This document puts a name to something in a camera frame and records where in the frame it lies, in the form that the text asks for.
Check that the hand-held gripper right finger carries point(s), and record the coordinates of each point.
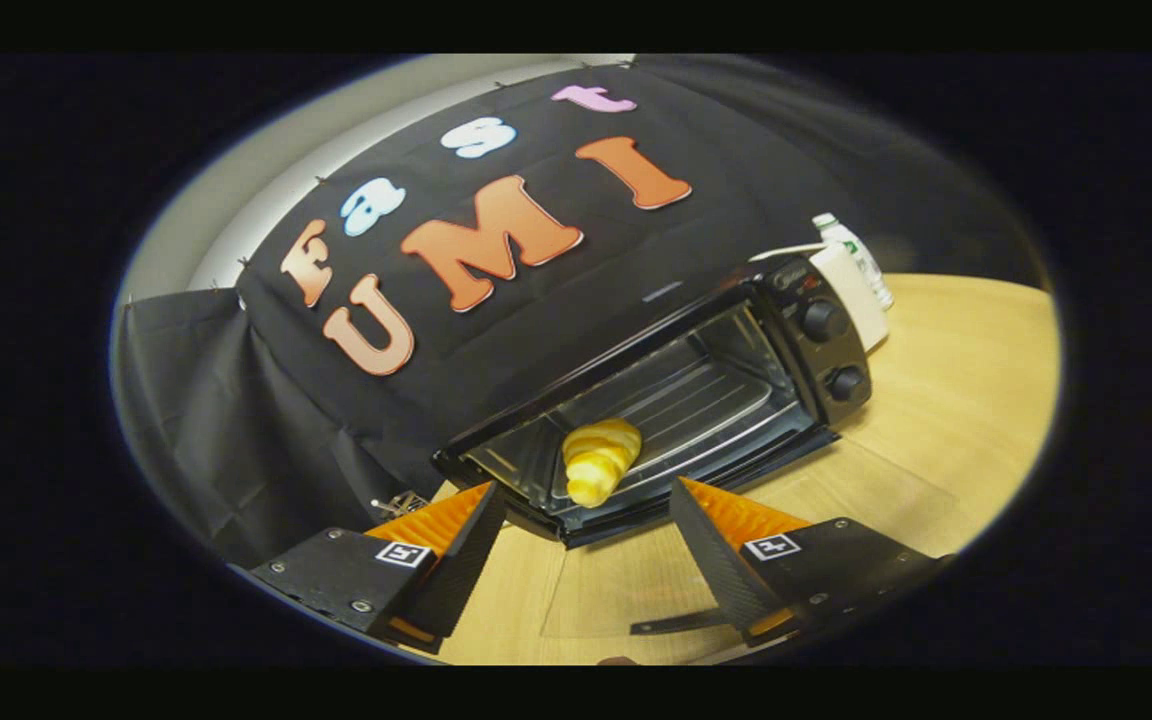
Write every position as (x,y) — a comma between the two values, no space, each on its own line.
(716,570)

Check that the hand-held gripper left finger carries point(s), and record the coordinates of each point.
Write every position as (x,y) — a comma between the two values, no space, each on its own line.
(456,570)

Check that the golden croissant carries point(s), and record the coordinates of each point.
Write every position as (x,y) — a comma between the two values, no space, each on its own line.
(596,460)

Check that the black toaster oven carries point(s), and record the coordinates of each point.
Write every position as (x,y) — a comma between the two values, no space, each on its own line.
(826,350)

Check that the white bread toaster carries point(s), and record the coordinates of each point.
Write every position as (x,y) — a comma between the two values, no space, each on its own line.
(856,295)

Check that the black backdrop cloth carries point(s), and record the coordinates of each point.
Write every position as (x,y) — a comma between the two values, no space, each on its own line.
(236,400)

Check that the white bottle green label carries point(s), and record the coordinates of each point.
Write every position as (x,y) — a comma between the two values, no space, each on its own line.
(851,243)

